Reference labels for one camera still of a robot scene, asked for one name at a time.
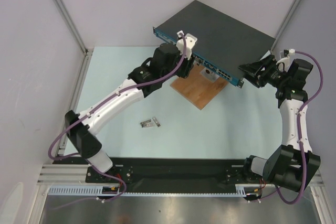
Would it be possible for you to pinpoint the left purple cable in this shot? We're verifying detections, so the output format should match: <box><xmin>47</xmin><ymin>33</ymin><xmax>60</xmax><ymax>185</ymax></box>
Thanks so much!
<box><xmin>47</xmin><ymin>34</ymin><xmax>188</xmax><ymax>210</ymax></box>

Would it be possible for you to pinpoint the right aluminium frame post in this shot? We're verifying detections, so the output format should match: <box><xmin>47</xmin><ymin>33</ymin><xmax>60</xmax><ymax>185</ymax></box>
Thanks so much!
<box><xmin>270</xmin><ymin>0</ymin><xmax>302</xmax><ymax>51</ymax></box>

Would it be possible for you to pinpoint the black blue network switch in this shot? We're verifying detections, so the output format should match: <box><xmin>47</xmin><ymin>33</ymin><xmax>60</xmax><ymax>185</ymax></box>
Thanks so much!
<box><xmin>153</xmin><ymin>0</ymin><xmax>275</xmax><ymax>88</ymax></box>

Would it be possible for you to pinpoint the silver sfp module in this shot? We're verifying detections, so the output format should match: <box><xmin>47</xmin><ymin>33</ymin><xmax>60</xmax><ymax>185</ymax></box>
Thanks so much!
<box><xmin>152</xmin><ymin>117</ymin><xmax>161</xmax><ymax>127</ymax></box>
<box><xmin>140</xmin><ymin>120</ymin><xmax>155</xmax><ymax>128</ymax></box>

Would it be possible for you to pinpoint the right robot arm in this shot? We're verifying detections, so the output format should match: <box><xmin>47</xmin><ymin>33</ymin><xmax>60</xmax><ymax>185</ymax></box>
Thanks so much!
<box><xmin>239</xmin><ymin>55</ymin><xmax>321</xmax><ymax>192</ymax></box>

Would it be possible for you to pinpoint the purple cable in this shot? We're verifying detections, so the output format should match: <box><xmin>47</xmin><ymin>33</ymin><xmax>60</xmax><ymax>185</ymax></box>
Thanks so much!
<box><xmin>246</xmin><ymin>50</ymin><xmax>324</xmax><ymax>205</ymax></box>
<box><xmin>47</xmin><ymin>34</ymin><xmax>188</xmax><ymax>210</ymax></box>

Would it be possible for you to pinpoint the metal switch stand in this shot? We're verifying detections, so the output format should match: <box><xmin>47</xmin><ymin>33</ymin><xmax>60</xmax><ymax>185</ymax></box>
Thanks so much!
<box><xmin>200</xmin><ymin>68</ymin><xmax>219</xmax><ymax>82</ymax></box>

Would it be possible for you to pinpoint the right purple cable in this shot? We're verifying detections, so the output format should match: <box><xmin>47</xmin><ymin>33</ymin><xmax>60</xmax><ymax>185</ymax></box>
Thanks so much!
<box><xmin>246</xmin><ymin>50</ymin><xmax>324</xmax><ymax>205</ymax></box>

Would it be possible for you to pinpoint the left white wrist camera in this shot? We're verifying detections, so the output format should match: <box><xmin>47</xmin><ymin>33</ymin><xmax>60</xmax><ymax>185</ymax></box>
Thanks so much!
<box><xmin>176</xmin><ymin>30</ymin><xmax>198</xmax><ymax>60</ymax></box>

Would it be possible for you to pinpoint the aluminium frame post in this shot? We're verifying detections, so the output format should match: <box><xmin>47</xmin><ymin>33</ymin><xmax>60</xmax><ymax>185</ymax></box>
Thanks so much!
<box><xmin>270</xmin><ymin>0</ymin><xmax>302</xmax><ymax>51</ymax></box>
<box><xmin>36</xmin><ymin>0</ymin><xmax>92</xmax><ymax>57</ymax></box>

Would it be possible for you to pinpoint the white slotted cable duct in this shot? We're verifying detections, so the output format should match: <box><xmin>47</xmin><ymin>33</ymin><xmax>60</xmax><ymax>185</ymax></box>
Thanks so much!
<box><xmin>48</xmin><ymin>184</ymin><xmax>260</xmax><ymax>197</ymax></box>

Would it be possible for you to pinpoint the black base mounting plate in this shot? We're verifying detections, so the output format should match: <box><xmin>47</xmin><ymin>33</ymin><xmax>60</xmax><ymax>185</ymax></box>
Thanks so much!
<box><xmin>53</xmin><ymin>156</ymin><xmax>289</xmax><ymax>194</ymax></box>

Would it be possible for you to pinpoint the wooden base board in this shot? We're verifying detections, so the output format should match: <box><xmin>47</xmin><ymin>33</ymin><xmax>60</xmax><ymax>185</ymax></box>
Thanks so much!
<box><xmin>171</xmin><ymin>64</ymin><xmax>229</xmax><ymax>110</ymax></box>

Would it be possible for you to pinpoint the left aluminium frame post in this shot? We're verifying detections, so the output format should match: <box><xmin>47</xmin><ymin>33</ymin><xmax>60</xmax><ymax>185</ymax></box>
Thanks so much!
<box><xmin>36</xmin><ymin>0</ymin><xmax>92</xmax><ymax>57</ymax></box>

